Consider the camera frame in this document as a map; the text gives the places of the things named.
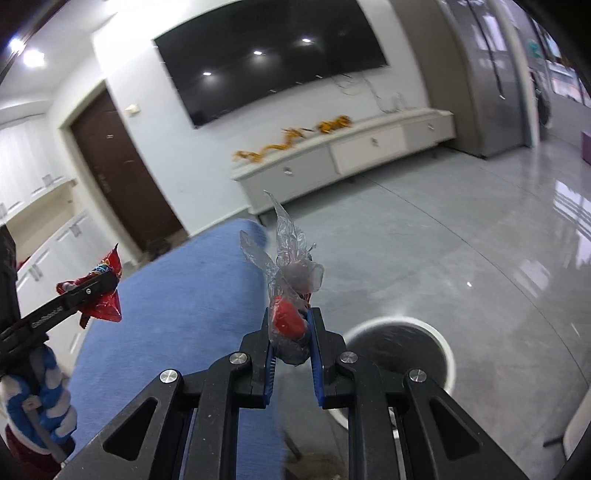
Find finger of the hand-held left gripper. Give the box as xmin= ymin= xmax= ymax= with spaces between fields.
xmin=62 ymin=271 xmax=119 ymax=311

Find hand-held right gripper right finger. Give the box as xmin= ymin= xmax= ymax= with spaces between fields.
xmin=308 ymin=307 xmax=529 ymax=480

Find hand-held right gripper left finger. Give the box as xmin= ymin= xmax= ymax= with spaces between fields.
xmin=60 ymin=307 xmax=278 ymax=480

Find red snack bag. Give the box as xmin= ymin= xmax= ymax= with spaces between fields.
xmin=56 ymin=244 xmax=124 ymax=329

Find clear wrapper with red piece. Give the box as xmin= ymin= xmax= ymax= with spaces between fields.
xmin=239 ymin=189 xmax=324 ymax=367

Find white trash bin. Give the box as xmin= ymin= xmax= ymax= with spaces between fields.
xmin=329 ymin=316 xmax=458 ymax=430

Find person's left hand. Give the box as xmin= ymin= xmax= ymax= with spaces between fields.
xmin=0 ymin=344 xmax=78 ymax=455

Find blue fleece blanket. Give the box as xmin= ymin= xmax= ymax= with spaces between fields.
xmin=65 ymin=219 xmax=289 ymax=480

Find dark brown door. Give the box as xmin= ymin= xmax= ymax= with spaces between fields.
xmin=69 ymin=88 xmax=188 ymax=266

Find white cupboards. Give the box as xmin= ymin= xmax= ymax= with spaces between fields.
xmin=0 ymin=106 xmax=100 ymax=370

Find white television cabinet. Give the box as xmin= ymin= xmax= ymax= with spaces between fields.
xmin=231 ymin=108 xmax=458 ymax=215

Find golden dragon ornament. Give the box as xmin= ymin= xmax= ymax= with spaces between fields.
xmin=233 ymin=114 xmax=354 ymax=164

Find grey refrigerator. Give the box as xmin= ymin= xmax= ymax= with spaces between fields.
xmin=436 ymin=0 xmax=532 ymax=160

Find tangled cables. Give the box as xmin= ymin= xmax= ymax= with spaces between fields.
xmin=331 ymin=73 xmax=413 ymax=112

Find black wall television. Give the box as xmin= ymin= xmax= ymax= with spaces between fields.
xmin=154 ymin=0 xmax=389 ymax=129

